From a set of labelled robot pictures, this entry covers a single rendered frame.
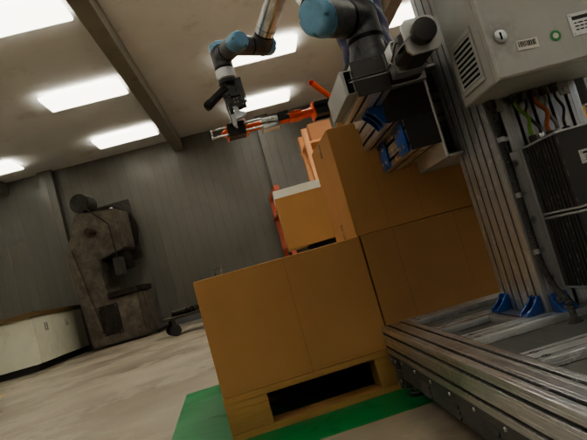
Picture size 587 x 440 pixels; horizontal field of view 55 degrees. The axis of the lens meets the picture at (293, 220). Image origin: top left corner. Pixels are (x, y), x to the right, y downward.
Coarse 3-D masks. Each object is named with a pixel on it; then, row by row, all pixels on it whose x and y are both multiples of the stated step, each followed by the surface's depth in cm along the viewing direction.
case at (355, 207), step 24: (336, 144) 202; (360, 144) 203; (336, 168) 202; (360, 168) 202; (408, 168) 204; (456, 168) 206; (336, 192) 212; (360, 192) 201; (384, 192) 202; (408, 192) 203; (432, 192) 204; (456, 192) 205; (336, 216) 224; (360, 216) 200; (384, 216) 201; (408, 216) 202; (336, 240) 238
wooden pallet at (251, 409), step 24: (360, 360) 193; (384, 360) 194; (288, 384) 189; (312, 384) 232; (384, 384) 193; (240, 408) 186; (264, 408) 187; (312, 408) 193; (336, 408) 190; (240, 432) 186; (264, 432) 186
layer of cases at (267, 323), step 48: (384, 240) 200; (432, 240) 202; (480, 240) 204; (240, 288) 191; (288, 288) 193; (336, 288) 195; (384, 288) 198; (432, 288) 200; (480, 288) 202; (240, 336) 189; (288, 336) 191; (336, 336) 193; (240, 384) 188
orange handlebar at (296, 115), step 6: (312, 108) 221; (294, 114) 220; (300, 114) 220; (306, 114) 221; (282, 120) 220; (288, 120) 224; (294, 120) 224; (246, 126) 217; (252, 126) 218; (222, 132) 218
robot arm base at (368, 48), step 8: (368, 32) 174; (376, 32) 175; (352, 40) 177; (360, 40) 175; (368, 40) 174; (376, 40) 174; (384, 40) 176; (352, 48) 177; (360, 48) 174; (368, 48) 173; (376, 48) 172; (384, 48) 173; (352, 56) 177; (360, 56) 175; (368, 56) 172
